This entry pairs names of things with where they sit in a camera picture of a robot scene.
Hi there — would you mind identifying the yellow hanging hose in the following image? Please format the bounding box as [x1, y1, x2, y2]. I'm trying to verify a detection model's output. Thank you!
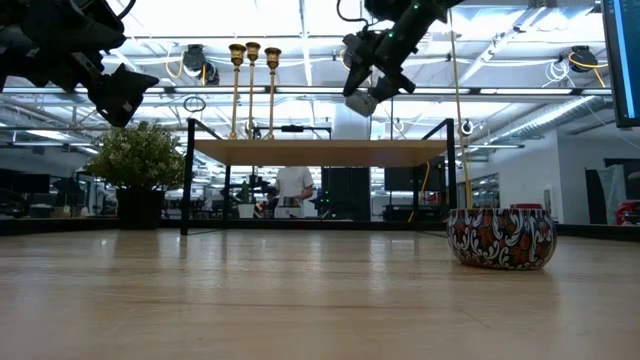
[448, 9, 474, 210]

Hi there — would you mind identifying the tall black cabinet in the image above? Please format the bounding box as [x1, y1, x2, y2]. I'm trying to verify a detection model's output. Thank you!
[320, 167, 372, 222]

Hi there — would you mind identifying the green white-flowered faux plant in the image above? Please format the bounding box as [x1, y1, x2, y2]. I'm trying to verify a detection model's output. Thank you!
[84, 120, 187, 192]

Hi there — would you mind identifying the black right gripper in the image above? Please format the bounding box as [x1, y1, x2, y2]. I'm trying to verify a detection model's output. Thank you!
[342, 28, 417, 118]

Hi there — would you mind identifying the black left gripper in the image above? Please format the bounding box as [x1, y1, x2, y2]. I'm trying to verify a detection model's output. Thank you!
[29, 0, 161, 129]

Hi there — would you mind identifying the black plant pot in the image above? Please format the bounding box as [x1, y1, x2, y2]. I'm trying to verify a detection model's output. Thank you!
[115, 187, 166, 231]

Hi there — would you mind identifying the blue-screen computer monitor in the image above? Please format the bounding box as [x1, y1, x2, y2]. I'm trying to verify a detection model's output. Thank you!
[601, 0, 640, 129]

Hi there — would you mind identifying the black ceiling cable reel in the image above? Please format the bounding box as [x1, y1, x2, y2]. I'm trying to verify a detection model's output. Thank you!
[568, 45, 609, 75]
[182, 43, 220, 86]

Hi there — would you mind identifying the tall brass candlestick holder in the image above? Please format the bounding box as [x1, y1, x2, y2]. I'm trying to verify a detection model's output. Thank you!
[263, 46, 282, 141]
[228, 43, 247, 141]
[244, 41, 262, 140]

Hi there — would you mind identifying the person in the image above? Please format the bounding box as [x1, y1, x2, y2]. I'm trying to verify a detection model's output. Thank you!
[273, 166, 315, 220]

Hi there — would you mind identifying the floral patterned round bowl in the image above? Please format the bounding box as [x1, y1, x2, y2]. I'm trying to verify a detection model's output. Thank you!
[446, 207, 558, 272]

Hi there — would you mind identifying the black table edge frame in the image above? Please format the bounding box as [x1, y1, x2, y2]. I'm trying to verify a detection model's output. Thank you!
[0, 217, 640, 244]

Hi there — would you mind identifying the cactus in white pot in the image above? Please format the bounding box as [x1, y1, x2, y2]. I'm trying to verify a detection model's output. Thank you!
[237, 179, 256, 220]

